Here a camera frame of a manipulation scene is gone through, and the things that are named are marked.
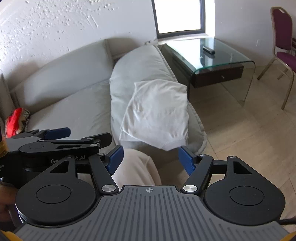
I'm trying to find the window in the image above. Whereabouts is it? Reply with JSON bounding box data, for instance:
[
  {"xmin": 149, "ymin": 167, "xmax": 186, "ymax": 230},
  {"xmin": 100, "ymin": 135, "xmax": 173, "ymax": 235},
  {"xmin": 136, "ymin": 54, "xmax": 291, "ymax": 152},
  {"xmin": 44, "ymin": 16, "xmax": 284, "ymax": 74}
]
[{"xmin": 152, "ymin": 0, "xmax": 206, "ymax": 39}]

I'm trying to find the beige trouser leg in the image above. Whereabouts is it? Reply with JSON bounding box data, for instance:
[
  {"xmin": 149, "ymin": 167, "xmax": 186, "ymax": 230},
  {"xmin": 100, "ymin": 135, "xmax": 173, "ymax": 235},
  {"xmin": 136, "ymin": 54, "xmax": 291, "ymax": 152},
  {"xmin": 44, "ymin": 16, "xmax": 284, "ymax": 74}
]
[{"xmin": 112, "ymin": 149, "xmax": 162, "ymax": 190}]

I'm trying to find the black remote control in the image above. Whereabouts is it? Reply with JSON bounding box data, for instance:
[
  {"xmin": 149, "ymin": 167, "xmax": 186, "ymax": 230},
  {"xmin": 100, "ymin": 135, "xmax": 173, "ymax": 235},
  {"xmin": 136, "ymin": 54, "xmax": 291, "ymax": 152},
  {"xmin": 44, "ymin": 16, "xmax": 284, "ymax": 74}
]
[{"xmin": 202, "ymin": 46, "xmax": 215, "ymax": 55}]

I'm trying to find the white t-shirt with script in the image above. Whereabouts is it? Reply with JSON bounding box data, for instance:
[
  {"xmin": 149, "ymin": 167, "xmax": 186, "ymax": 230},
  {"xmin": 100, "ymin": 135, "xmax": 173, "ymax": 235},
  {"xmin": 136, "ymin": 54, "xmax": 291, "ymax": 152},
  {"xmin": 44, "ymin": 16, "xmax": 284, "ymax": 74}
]
[{"xmin": 119, "ymin": 79, "xmax": 189, "ymax": 151}]

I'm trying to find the purple banquet chair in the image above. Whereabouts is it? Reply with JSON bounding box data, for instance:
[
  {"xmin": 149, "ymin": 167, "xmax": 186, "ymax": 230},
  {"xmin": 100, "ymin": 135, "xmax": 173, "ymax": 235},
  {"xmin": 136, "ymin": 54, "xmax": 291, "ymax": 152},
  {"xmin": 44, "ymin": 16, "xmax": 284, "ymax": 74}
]
[{"xmin": 257, "ymin": 6, "xmax": 295, "ymax": 109}]

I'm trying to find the beige throw pillow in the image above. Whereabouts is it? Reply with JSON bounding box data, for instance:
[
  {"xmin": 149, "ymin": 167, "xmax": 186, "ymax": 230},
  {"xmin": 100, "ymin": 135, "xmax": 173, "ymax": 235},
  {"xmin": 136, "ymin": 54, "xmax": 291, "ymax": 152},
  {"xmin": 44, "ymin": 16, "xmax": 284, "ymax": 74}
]
[{"xmin": 0, "ymin": 74, "xmax": 16, "ymax": 134}]

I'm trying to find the red and patterned clothes pile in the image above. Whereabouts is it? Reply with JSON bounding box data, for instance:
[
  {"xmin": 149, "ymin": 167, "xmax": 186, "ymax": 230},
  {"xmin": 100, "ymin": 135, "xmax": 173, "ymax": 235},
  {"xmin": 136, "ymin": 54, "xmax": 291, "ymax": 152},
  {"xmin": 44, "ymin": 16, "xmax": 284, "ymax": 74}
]
[{"xmin": 5, "ymin": 108, "xmax": 30, "ymax": 138}]

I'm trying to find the grey sofa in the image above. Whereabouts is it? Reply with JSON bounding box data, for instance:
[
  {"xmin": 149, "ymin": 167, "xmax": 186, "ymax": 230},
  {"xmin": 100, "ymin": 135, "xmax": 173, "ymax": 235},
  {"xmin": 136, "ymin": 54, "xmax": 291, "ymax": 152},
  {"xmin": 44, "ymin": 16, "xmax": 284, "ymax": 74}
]
[{"xmin": 0, "ymin": 38, "xmax": 163, "ymax": 167}]

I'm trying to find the glass side table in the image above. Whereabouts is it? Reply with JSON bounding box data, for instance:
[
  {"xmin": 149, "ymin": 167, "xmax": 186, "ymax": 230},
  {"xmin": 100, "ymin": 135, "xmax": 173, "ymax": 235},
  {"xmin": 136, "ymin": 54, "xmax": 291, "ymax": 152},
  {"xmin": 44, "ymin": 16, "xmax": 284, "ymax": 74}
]
[{"xmin": 161, "ymin": 38, "xmax": 256, "ymax": 105}]

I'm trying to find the light grey cushion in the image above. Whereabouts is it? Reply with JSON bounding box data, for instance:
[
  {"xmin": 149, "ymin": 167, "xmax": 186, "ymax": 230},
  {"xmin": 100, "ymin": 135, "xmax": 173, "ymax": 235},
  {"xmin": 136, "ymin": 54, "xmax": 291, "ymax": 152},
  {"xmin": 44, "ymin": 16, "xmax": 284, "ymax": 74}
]
[{"xmin": 108, "ymin": 44, "xmax": 208, "ymax": 156}]

